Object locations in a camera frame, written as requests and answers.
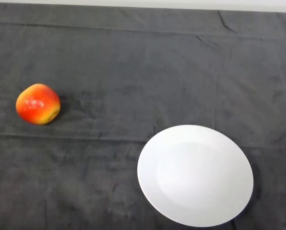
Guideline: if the red yellow apple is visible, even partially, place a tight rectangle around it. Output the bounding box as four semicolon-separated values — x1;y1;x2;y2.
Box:
15;83;61;126

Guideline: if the white round plate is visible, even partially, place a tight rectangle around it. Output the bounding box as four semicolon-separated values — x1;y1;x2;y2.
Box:
137;124;254;228

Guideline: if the black cloth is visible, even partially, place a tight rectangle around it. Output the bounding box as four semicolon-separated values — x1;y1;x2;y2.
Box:
0;2;286;230

